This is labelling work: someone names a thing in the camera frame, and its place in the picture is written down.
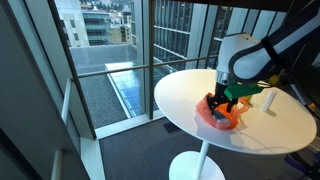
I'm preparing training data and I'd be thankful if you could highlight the white round pedestal table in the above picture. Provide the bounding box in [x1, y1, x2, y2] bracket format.
[153, 68, 318, 180]

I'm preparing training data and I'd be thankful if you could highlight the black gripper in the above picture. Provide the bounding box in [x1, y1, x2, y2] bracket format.
[206, 70, 239, 114]

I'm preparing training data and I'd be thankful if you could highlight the blue box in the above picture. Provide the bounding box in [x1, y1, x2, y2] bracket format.
[212, 110, 227, 122]

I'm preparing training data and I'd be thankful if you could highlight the blue chair part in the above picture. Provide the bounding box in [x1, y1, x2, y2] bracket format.
[285, 152, 320, 180]

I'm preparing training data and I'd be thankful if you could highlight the orange plastic bag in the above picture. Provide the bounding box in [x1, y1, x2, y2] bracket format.
[195, 92, 250, 131]

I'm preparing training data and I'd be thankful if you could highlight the dark floor vent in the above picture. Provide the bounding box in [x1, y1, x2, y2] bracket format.
[162, 121, 182, 134]

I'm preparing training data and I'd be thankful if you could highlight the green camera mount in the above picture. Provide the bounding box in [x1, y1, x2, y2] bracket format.
[223, 82, 264, 101]

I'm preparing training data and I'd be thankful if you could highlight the yellow cleaning tool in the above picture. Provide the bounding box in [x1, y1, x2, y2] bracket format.
[267, 74, 281, 86]

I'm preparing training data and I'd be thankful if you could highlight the white cylinder tube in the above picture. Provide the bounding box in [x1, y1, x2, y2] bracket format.
[261, 89, 277, 112]

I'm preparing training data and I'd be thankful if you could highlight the white wall handrail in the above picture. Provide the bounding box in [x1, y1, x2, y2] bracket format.
[50, 77, 73, 180]

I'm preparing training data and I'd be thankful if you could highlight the grey window railing bar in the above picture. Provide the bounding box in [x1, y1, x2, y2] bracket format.
[77, 47, 271, 79]

